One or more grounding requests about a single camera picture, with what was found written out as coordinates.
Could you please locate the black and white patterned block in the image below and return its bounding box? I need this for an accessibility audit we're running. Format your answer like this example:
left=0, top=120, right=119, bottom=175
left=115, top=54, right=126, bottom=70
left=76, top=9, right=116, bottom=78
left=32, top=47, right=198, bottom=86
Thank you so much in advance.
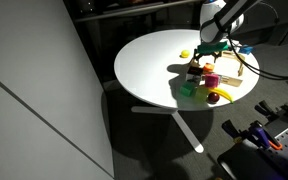
left=186, top=66, right=203, bottom=83

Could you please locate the white round table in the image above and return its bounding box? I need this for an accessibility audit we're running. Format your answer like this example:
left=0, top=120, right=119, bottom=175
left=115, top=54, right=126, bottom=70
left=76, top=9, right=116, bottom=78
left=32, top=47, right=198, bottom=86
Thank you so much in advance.
left=114, top=29, right=259, bottom=153

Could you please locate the black cable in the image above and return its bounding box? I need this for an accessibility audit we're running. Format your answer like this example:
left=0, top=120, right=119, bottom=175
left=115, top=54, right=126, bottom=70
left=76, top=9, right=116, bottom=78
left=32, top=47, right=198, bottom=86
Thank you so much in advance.
left=226, top=0, right=288, bottom=81

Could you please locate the orange building block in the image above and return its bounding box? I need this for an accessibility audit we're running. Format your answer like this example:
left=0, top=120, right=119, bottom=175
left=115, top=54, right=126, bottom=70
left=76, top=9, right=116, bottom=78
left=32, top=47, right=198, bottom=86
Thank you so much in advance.
left=203, top=63, right=214, bottom=74

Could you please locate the wooden tray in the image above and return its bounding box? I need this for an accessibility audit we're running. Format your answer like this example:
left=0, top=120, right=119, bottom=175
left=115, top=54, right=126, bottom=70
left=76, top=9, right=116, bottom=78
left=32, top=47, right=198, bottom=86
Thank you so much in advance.
left=188, top=51, right=244, bottom=87

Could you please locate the yellow ball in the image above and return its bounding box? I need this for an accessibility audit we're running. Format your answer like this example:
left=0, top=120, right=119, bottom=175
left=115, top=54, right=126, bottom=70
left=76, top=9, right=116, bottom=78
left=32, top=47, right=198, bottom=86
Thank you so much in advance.
left=180, top=50, right=190, bottom=58

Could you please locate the blue cube block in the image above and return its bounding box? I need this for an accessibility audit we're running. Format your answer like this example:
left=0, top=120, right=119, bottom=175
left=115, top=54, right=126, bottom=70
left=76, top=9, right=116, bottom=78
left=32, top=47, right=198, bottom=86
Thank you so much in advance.
left=239, top=46, right=253, bottom=55

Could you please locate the black cart top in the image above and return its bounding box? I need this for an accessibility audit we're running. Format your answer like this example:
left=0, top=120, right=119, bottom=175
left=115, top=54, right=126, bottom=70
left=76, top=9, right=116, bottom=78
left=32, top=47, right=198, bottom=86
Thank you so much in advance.
left=217, top=140, right=288, bottom=180

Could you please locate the pink cube block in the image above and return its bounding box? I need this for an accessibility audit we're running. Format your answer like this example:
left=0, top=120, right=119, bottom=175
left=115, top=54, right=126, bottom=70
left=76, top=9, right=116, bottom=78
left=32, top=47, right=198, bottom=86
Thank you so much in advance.
left=205, top=74, right=220, bottom=88

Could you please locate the yellow-green cube block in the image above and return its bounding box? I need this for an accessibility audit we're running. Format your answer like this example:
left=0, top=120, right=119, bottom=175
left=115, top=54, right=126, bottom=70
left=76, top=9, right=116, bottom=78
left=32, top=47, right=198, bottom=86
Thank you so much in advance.
left=194, top=86, right=209, bottom=102

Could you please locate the yellow banana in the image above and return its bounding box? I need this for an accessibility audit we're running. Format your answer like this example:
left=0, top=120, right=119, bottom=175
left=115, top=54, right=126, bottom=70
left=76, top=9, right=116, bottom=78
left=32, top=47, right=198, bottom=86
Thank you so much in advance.
left=208, top=87, right=234, bottom=103

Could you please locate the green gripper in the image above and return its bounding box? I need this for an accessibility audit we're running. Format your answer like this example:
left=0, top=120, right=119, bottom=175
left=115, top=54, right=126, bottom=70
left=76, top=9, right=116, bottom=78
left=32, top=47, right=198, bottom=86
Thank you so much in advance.
left=193, top=41, right=228, bottom=64

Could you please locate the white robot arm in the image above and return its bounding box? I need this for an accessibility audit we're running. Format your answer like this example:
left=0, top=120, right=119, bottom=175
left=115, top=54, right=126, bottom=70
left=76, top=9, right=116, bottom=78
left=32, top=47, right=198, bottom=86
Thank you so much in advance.
left=192, top=0, right=260, bottom=62

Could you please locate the green cube block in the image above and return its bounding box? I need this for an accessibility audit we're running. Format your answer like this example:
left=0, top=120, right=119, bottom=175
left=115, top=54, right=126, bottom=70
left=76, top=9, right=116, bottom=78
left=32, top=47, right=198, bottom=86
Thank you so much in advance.
left=180, top=82, right=196, bottom=97

